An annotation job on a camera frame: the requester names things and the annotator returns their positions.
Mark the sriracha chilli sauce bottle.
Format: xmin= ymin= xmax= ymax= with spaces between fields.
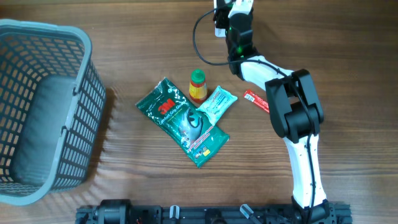
xmin=189 ymin=69 xmax=208 ymax=103

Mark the white teal tissue packet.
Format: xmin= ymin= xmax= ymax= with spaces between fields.
xmin=197 ymin=86 xmax=238 ymax=126

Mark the red stick sachet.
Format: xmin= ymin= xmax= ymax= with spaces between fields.
xmin=243 ymin=90 xmax=269 ymax=113

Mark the green 3M gloves packet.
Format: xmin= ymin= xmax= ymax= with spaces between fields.
xmin=136 ymin=78 xmax=229 ymax=168

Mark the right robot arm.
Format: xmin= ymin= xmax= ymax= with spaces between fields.
xmin=213 ymin=1 xmax=330 ymax=223

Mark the white barcode scanner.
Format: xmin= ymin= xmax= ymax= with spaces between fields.
xmin=213 ymin=0 xmax=233 ymax=37

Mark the grey plastic mesh basket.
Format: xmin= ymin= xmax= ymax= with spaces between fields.
xmin=1 ymin=19 xmax=106 ymax=206

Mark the right black cable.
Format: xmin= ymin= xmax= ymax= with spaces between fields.
xmin=192 ymin=7 xmax=317 ymax=223

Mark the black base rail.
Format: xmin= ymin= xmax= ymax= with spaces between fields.
xmin=75 ymin=198 xmax=353 ymax=224

